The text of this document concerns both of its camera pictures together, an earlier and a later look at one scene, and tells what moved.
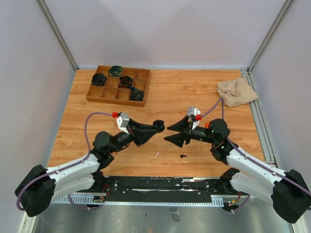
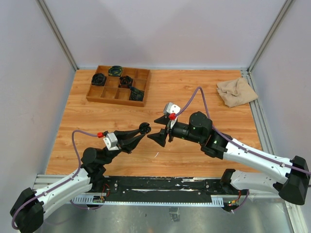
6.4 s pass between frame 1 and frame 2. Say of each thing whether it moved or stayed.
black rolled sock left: stayed
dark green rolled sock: stayed
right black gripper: moved
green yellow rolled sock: stayed
